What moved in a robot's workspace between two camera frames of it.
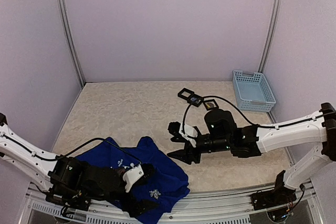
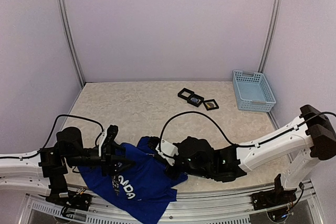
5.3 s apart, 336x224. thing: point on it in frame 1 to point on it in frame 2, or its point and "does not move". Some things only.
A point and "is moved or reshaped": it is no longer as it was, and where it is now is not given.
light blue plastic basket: (253, 92) does not move
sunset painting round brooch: (210, 105) does not move
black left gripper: (138, 208) to (108, 166)
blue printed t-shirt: (170, 183) is moved or reshaped
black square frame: (188, 91) does not move
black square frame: (195, 100) does not move
